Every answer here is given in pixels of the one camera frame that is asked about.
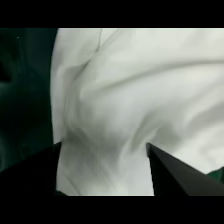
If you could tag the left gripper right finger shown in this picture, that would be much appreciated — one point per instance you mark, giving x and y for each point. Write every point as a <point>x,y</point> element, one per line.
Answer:
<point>176,178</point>

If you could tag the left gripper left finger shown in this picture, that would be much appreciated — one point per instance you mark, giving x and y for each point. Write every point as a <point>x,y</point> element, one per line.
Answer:
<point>31,176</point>

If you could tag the white shirt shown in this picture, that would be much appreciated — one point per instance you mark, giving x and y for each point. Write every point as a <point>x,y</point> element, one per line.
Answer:
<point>133,100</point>

